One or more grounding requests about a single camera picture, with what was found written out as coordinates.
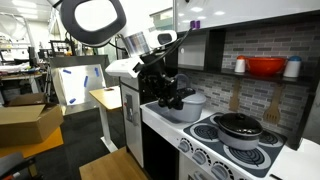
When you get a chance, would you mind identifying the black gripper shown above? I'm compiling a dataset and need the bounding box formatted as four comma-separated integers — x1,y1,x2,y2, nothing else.
139,61,185,111

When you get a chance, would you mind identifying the grey pressure pot black handle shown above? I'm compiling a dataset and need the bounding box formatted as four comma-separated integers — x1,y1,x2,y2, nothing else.
168,87,208,124

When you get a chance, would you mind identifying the grey pot with black lid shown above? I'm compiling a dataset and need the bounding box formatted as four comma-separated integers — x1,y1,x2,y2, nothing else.
213,112,264,151

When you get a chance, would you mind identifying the grey stovetop panel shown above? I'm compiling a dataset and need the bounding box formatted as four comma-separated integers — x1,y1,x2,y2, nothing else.
182,112,289,179

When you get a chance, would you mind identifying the grey toy sink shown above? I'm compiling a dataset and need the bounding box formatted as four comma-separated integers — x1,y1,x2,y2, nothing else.
145,100,183,125

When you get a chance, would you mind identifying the grey stove knob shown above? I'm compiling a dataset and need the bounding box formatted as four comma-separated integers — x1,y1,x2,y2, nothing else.
177,137,194,154
191,147,211,166
210,161,235,180

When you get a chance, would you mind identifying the grey fridge door with dispenser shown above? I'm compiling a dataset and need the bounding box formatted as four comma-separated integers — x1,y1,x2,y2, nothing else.
120,83,145,168

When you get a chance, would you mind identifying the light wooden desk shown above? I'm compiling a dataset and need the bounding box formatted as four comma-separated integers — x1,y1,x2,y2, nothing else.
88,85,123,154

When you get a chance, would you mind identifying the wooden spatula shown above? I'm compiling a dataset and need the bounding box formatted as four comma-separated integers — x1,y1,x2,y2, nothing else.
228,79,242,113

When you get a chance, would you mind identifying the white shaker orange cap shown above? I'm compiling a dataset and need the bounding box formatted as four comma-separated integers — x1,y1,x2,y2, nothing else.
234,55,247,74

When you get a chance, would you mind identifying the wooden floor platform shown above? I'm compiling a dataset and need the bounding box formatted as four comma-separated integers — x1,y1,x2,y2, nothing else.
78,146,150,180

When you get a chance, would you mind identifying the silver metal panel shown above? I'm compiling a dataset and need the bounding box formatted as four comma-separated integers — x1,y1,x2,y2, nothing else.
49,54,116,116

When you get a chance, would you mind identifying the red plastic bowl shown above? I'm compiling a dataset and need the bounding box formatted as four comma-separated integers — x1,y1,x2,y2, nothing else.
245,56,288,76

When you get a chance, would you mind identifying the wooden slotted turner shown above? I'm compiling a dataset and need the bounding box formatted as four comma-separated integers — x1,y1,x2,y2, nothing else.
262,84,285,125

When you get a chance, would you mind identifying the black white toy kitchen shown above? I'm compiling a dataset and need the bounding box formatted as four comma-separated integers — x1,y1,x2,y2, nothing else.
115,9,320,180

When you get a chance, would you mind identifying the white glossy board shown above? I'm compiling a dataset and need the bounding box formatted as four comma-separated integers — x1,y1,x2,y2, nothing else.
173,0,320,33

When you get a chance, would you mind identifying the white shaker blue cap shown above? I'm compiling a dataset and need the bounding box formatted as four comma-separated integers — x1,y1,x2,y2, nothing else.
283,55,303,79

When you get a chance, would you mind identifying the orange floor mat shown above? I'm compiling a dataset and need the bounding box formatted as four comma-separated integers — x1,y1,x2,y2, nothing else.
0,126,65,159

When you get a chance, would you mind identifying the brown cardboard box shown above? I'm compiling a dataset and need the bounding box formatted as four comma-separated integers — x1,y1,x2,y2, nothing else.
0,92,65,148

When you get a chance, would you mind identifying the cluttered background desk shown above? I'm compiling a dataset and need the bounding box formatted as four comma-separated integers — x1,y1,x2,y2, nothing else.
0,61,46,101

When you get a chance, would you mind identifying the black grey chair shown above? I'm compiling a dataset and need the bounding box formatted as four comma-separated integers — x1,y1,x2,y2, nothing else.
0,151,43,180

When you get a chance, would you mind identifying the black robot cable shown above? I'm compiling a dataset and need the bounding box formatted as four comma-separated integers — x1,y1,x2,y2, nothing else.
143,28,193,68

